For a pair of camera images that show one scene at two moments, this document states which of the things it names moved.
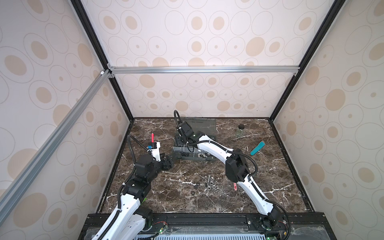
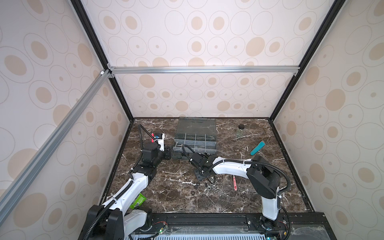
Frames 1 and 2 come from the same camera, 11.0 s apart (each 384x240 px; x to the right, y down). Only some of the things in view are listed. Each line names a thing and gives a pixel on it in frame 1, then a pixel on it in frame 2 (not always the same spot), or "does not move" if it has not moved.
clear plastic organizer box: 204,126 does not move
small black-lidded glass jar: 240,132 does not move
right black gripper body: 180,140 -> 198,175
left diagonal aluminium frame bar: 11,192 does not move
